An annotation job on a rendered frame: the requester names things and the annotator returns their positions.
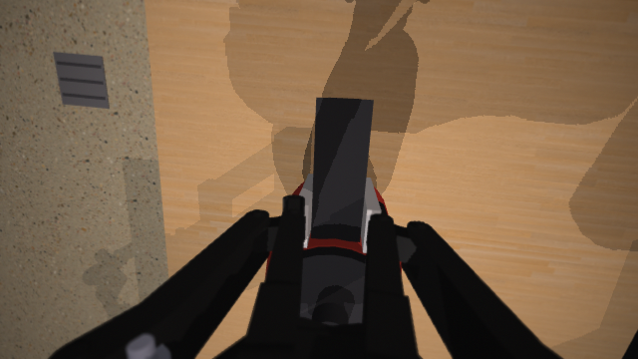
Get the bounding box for red kettle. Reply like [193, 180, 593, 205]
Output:
[300, 98, 374, 325]

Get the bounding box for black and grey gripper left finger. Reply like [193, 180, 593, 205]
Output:
[48, 174, 313, 359]

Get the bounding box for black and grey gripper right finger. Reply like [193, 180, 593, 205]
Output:
[361, 178, 563, 359]

